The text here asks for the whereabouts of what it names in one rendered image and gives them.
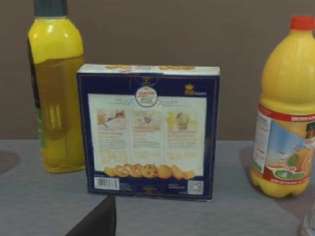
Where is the yellow oil bottle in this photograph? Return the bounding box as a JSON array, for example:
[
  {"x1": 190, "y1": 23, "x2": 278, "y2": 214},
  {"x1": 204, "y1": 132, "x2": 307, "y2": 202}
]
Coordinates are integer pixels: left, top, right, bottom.
[{"x1": 26, "y1": 0, "x2": 86, "y2": 174}]

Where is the clear glass object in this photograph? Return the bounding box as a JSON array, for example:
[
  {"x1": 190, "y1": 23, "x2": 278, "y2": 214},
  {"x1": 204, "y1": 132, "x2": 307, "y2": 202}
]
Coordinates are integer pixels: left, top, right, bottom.
[{"x1": 300, "y1": 207, "x2": 315, "y2": 236}]

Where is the orange juice bottle red cap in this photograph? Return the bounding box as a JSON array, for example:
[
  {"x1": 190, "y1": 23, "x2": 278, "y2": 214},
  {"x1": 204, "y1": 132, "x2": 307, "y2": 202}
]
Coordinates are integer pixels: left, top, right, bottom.
[{"x1": 249, "y1": 16, "x2": 315, "y2": 199}]

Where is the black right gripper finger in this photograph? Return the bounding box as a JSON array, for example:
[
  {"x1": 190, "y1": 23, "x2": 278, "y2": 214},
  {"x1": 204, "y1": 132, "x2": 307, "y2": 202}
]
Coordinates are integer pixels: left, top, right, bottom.
[{"x1": 64, "y1": 195, "x2": 117, "y2": 236}]

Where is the blue cookie box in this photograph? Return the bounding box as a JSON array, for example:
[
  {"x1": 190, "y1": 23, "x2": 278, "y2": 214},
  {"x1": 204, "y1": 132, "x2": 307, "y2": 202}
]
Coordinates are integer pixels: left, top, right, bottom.
[{"x1": 76, "y1": 63, "x2": 221, "y2": 203}]

